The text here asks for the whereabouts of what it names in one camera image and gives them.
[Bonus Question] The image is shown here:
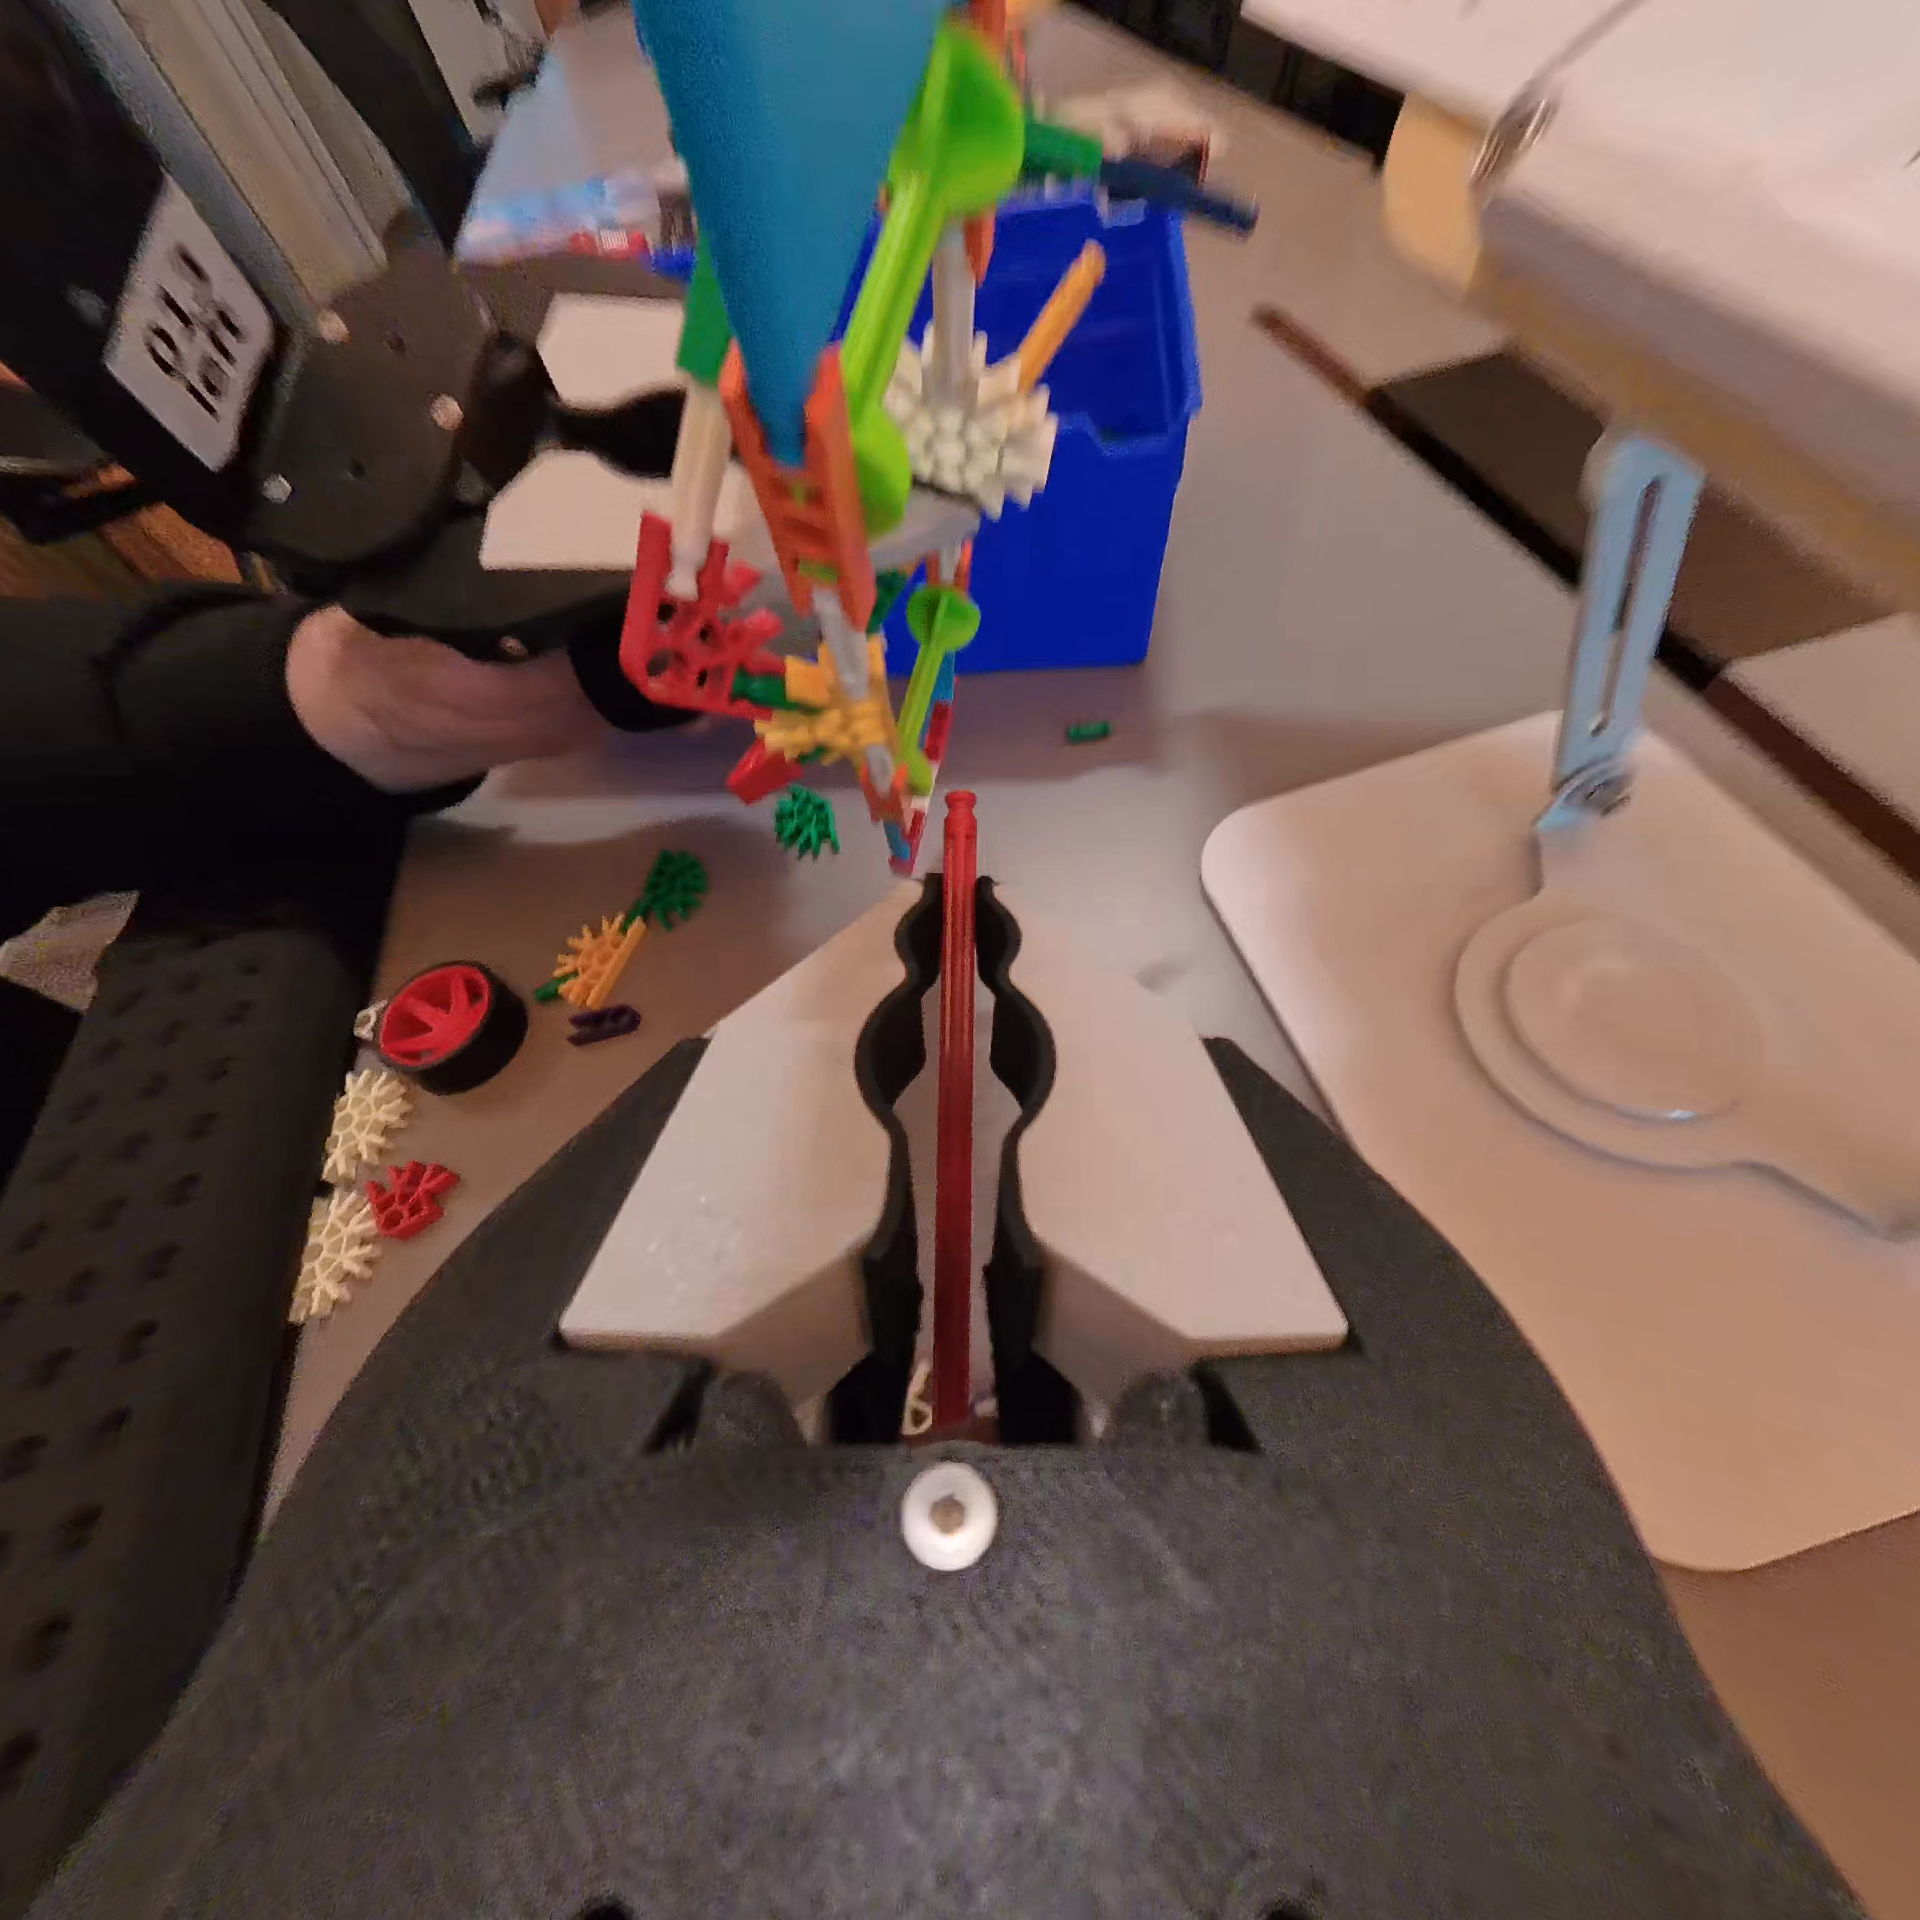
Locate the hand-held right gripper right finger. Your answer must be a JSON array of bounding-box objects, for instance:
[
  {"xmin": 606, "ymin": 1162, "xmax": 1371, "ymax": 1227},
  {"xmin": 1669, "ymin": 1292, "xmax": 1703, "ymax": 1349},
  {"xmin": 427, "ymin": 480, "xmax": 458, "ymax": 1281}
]
[{"xmin": 974, "ymin": 875, "xmax": 1353, "ymax": 1405}]

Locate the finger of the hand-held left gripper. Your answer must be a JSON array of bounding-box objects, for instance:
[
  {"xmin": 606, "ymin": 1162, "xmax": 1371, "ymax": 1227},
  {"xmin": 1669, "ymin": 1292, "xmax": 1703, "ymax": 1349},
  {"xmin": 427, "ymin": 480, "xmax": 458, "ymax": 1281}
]
[
  {"xmin": 477, "ymin": 443, "xmax": 759, "ymax": 580},
  {"xmin": 532, "ymin": 292, "xmax": 714, "ymax": 414}
]

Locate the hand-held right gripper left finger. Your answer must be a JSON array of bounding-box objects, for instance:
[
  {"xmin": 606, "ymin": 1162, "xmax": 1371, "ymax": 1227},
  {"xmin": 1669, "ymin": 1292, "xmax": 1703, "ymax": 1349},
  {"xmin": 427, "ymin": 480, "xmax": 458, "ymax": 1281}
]
[{"xmin": 557, "ymin": 877, "xmax": 943, "ymax": 1419}]

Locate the long red toy rod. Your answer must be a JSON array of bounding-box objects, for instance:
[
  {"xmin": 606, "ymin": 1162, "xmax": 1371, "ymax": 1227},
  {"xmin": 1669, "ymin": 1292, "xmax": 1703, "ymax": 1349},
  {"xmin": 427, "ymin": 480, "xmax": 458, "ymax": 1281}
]
[{"xmin": 930, "ymin": 790, "xmax": 985, "ymax": 1444}]

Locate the colourful toy wheel model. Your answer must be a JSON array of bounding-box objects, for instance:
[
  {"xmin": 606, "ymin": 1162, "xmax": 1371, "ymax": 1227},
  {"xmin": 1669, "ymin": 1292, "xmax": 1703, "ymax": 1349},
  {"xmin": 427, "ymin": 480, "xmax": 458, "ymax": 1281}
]
[{"xmin": 616, "ymin": 0, "xmax": 1261, "ymax": 878}]

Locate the blue plastic bin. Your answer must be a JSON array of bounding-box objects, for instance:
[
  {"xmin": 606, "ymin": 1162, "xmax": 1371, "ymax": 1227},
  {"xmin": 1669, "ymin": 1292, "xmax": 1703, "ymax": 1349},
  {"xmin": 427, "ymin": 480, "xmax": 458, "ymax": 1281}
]
[{"xmin": 839, "ymin": 194, "xmax": 1204, "ymax": 673}]

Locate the person's left forearm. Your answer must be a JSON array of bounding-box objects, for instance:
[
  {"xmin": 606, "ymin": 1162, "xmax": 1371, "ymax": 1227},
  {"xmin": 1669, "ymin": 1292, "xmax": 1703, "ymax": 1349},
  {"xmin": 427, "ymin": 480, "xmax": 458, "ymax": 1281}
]
[{"xmin": 0, "ymin": 585, "xmax": 488, "ymax": 938}]

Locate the person's left hand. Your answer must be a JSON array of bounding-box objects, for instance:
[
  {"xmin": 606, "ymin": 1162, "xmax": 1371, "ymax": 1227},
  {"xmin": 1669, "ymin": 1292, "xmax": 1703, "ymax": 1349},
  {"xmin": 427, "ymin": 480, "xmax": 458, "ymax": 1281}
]
[{"xmin": 285, "ymin": 607, "xmax": 631, "ymax": 792}]

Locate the blue printed packet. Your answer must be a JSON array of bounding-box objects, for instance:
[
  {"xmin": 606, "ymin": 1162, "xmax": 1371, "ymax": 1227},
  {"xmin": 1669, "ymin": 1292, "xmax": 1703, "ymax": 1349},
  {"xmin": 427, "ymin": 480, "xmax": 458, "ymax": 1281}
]
[{"xmin": 456, "ymin": 171, "xmax": 691, "ymax": 268}]

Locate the yellow toy connector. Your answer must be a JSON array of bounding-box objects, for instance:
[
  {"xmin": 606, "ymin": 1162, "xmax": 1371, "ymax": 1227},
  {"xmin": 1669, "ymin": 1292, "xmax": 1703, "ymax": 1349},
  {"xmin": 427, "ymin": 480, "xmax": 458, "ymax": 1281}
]
[{"xmin": 533, "ymin": 913, "xmax": 650, "ymax": 1009}]

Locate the white document stand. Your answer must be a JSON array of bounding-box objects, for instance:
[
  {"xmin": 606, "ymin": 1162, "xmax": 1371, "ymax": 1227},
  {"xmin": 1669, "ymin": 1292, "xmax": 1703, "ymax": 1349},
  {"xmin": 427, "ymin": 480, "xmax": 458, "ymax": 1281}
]
[{"xmin": 1199, "ymin": 0, "xmax": 1920, "ymax": 1572}]

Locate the red toy connector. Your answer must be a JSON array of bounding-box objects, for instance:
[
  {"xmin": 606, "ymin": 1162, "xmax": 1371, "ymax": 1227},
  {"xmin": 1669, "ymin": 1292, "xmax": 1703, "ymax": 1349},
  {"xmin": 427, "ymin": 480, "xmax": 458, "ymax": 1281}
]
[{"xmin": 364, "ymin": 1159, "xmax": 461, "ymax": 1238}]

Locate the red wheel black tyre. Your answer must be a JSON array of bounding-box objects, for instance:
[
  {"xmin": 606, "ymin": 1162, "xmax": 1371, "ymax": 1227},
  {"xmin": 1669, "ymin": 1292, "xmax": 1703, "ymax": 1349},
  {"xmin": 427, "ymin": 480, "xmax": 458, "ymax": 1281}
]
[{"xmin": 371, "ymin": 961, "xmax": 530, "ymax": 1093}]

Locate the white snowflake toy connector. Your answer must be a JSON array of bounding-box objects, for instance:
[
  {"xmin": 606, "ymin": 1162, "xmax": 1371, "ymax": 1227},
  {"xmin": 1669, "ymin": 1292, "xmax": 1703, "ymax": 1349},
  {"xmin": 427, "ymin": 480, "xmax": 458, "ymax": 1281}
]
[
  {"xmin": 288, "ymin": 1192, "xmax": 382, "ymax": 1326},
  {"xmin": 321, "ymin": 1067, "xmax": 414, "ymax": 1185}
]

